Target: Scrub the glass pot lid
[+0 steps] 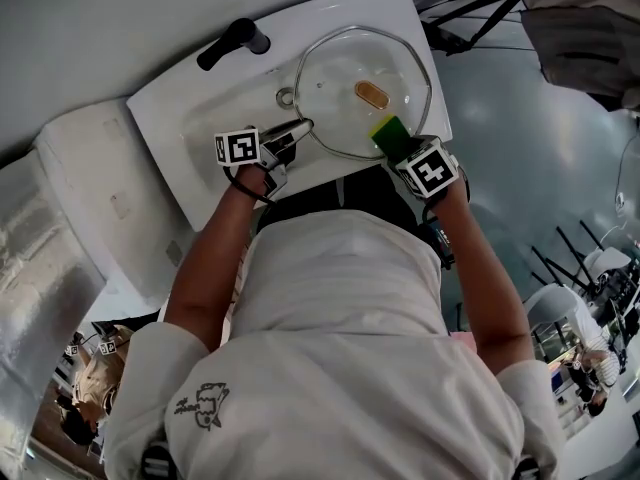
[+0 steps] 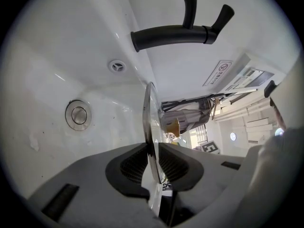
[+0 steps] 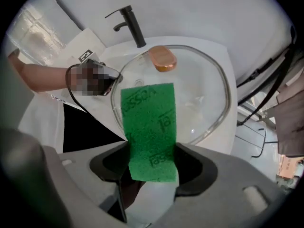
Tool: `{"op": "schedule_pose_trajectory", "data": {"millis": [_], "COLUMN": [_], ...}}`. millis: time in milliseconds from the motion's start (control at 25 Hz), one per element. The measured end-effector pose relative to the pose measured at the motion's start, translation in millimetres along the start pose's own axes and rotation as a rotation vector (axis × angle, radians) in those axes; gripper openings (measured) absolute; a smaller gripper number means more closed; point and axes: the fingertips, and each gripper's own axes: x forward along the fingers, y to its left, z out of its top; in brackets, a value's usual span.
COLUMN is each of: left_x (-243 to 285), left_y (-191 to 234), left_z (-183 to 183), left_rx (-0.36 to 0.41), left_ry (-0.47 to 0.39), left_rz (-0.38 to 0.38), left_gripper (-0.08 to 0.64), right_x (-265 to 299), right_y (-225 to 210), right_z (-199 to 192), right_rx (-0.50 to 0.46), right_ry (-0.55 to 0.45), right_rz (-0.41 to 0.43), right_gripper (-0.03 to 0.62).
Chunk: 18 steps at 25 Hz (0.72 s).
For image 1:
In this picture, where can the person's right forearm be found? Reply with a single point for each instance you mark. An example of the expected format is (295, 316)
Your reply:
(480, 278)

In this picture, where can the black tripod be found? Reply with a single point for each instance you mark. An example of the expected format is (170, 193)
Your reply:
(480, 13)

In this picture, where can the white ceramic sink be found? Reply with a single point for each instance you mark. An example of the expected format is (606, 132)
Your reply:
(240, 118)

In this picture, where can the grey cloth bag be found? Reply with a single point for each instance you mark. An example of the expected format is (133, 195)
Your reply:
(585, 43)

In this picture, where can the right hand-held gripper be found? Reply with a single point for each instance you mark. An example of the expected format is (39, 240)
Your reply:
(428, 170)

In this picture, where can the glass pot lid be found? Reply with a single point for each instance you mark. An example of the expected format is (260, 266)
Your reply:
(345, 113)

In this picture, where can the white chair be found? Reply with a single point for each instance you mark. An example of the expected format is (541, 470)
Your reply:
(555, 313)

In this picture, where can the person's black trousers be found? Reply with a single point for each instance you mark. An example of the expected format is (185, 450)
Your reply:
(320, 195)

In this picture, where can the green and yellow sponge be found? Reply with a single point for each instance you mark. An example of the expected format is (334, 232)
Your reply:
(391, 137)

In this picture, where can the silver foil panel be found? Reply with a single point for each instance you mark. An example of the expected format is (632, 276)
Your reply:
(35, 288)

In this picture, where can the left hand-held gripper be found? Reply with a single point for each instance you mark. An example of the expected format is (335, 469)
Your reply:
(239, 147)

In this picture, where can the person's white shirt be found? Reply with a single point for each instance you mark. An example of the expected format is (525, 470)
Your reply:
(330, 358)

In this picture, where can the black faucet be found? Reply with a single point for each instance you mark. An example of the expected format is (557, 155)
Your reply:
(231, 44)

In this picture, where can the person's left forearm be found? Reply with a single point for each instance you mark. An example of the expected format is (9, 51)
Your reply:
(220, 248)

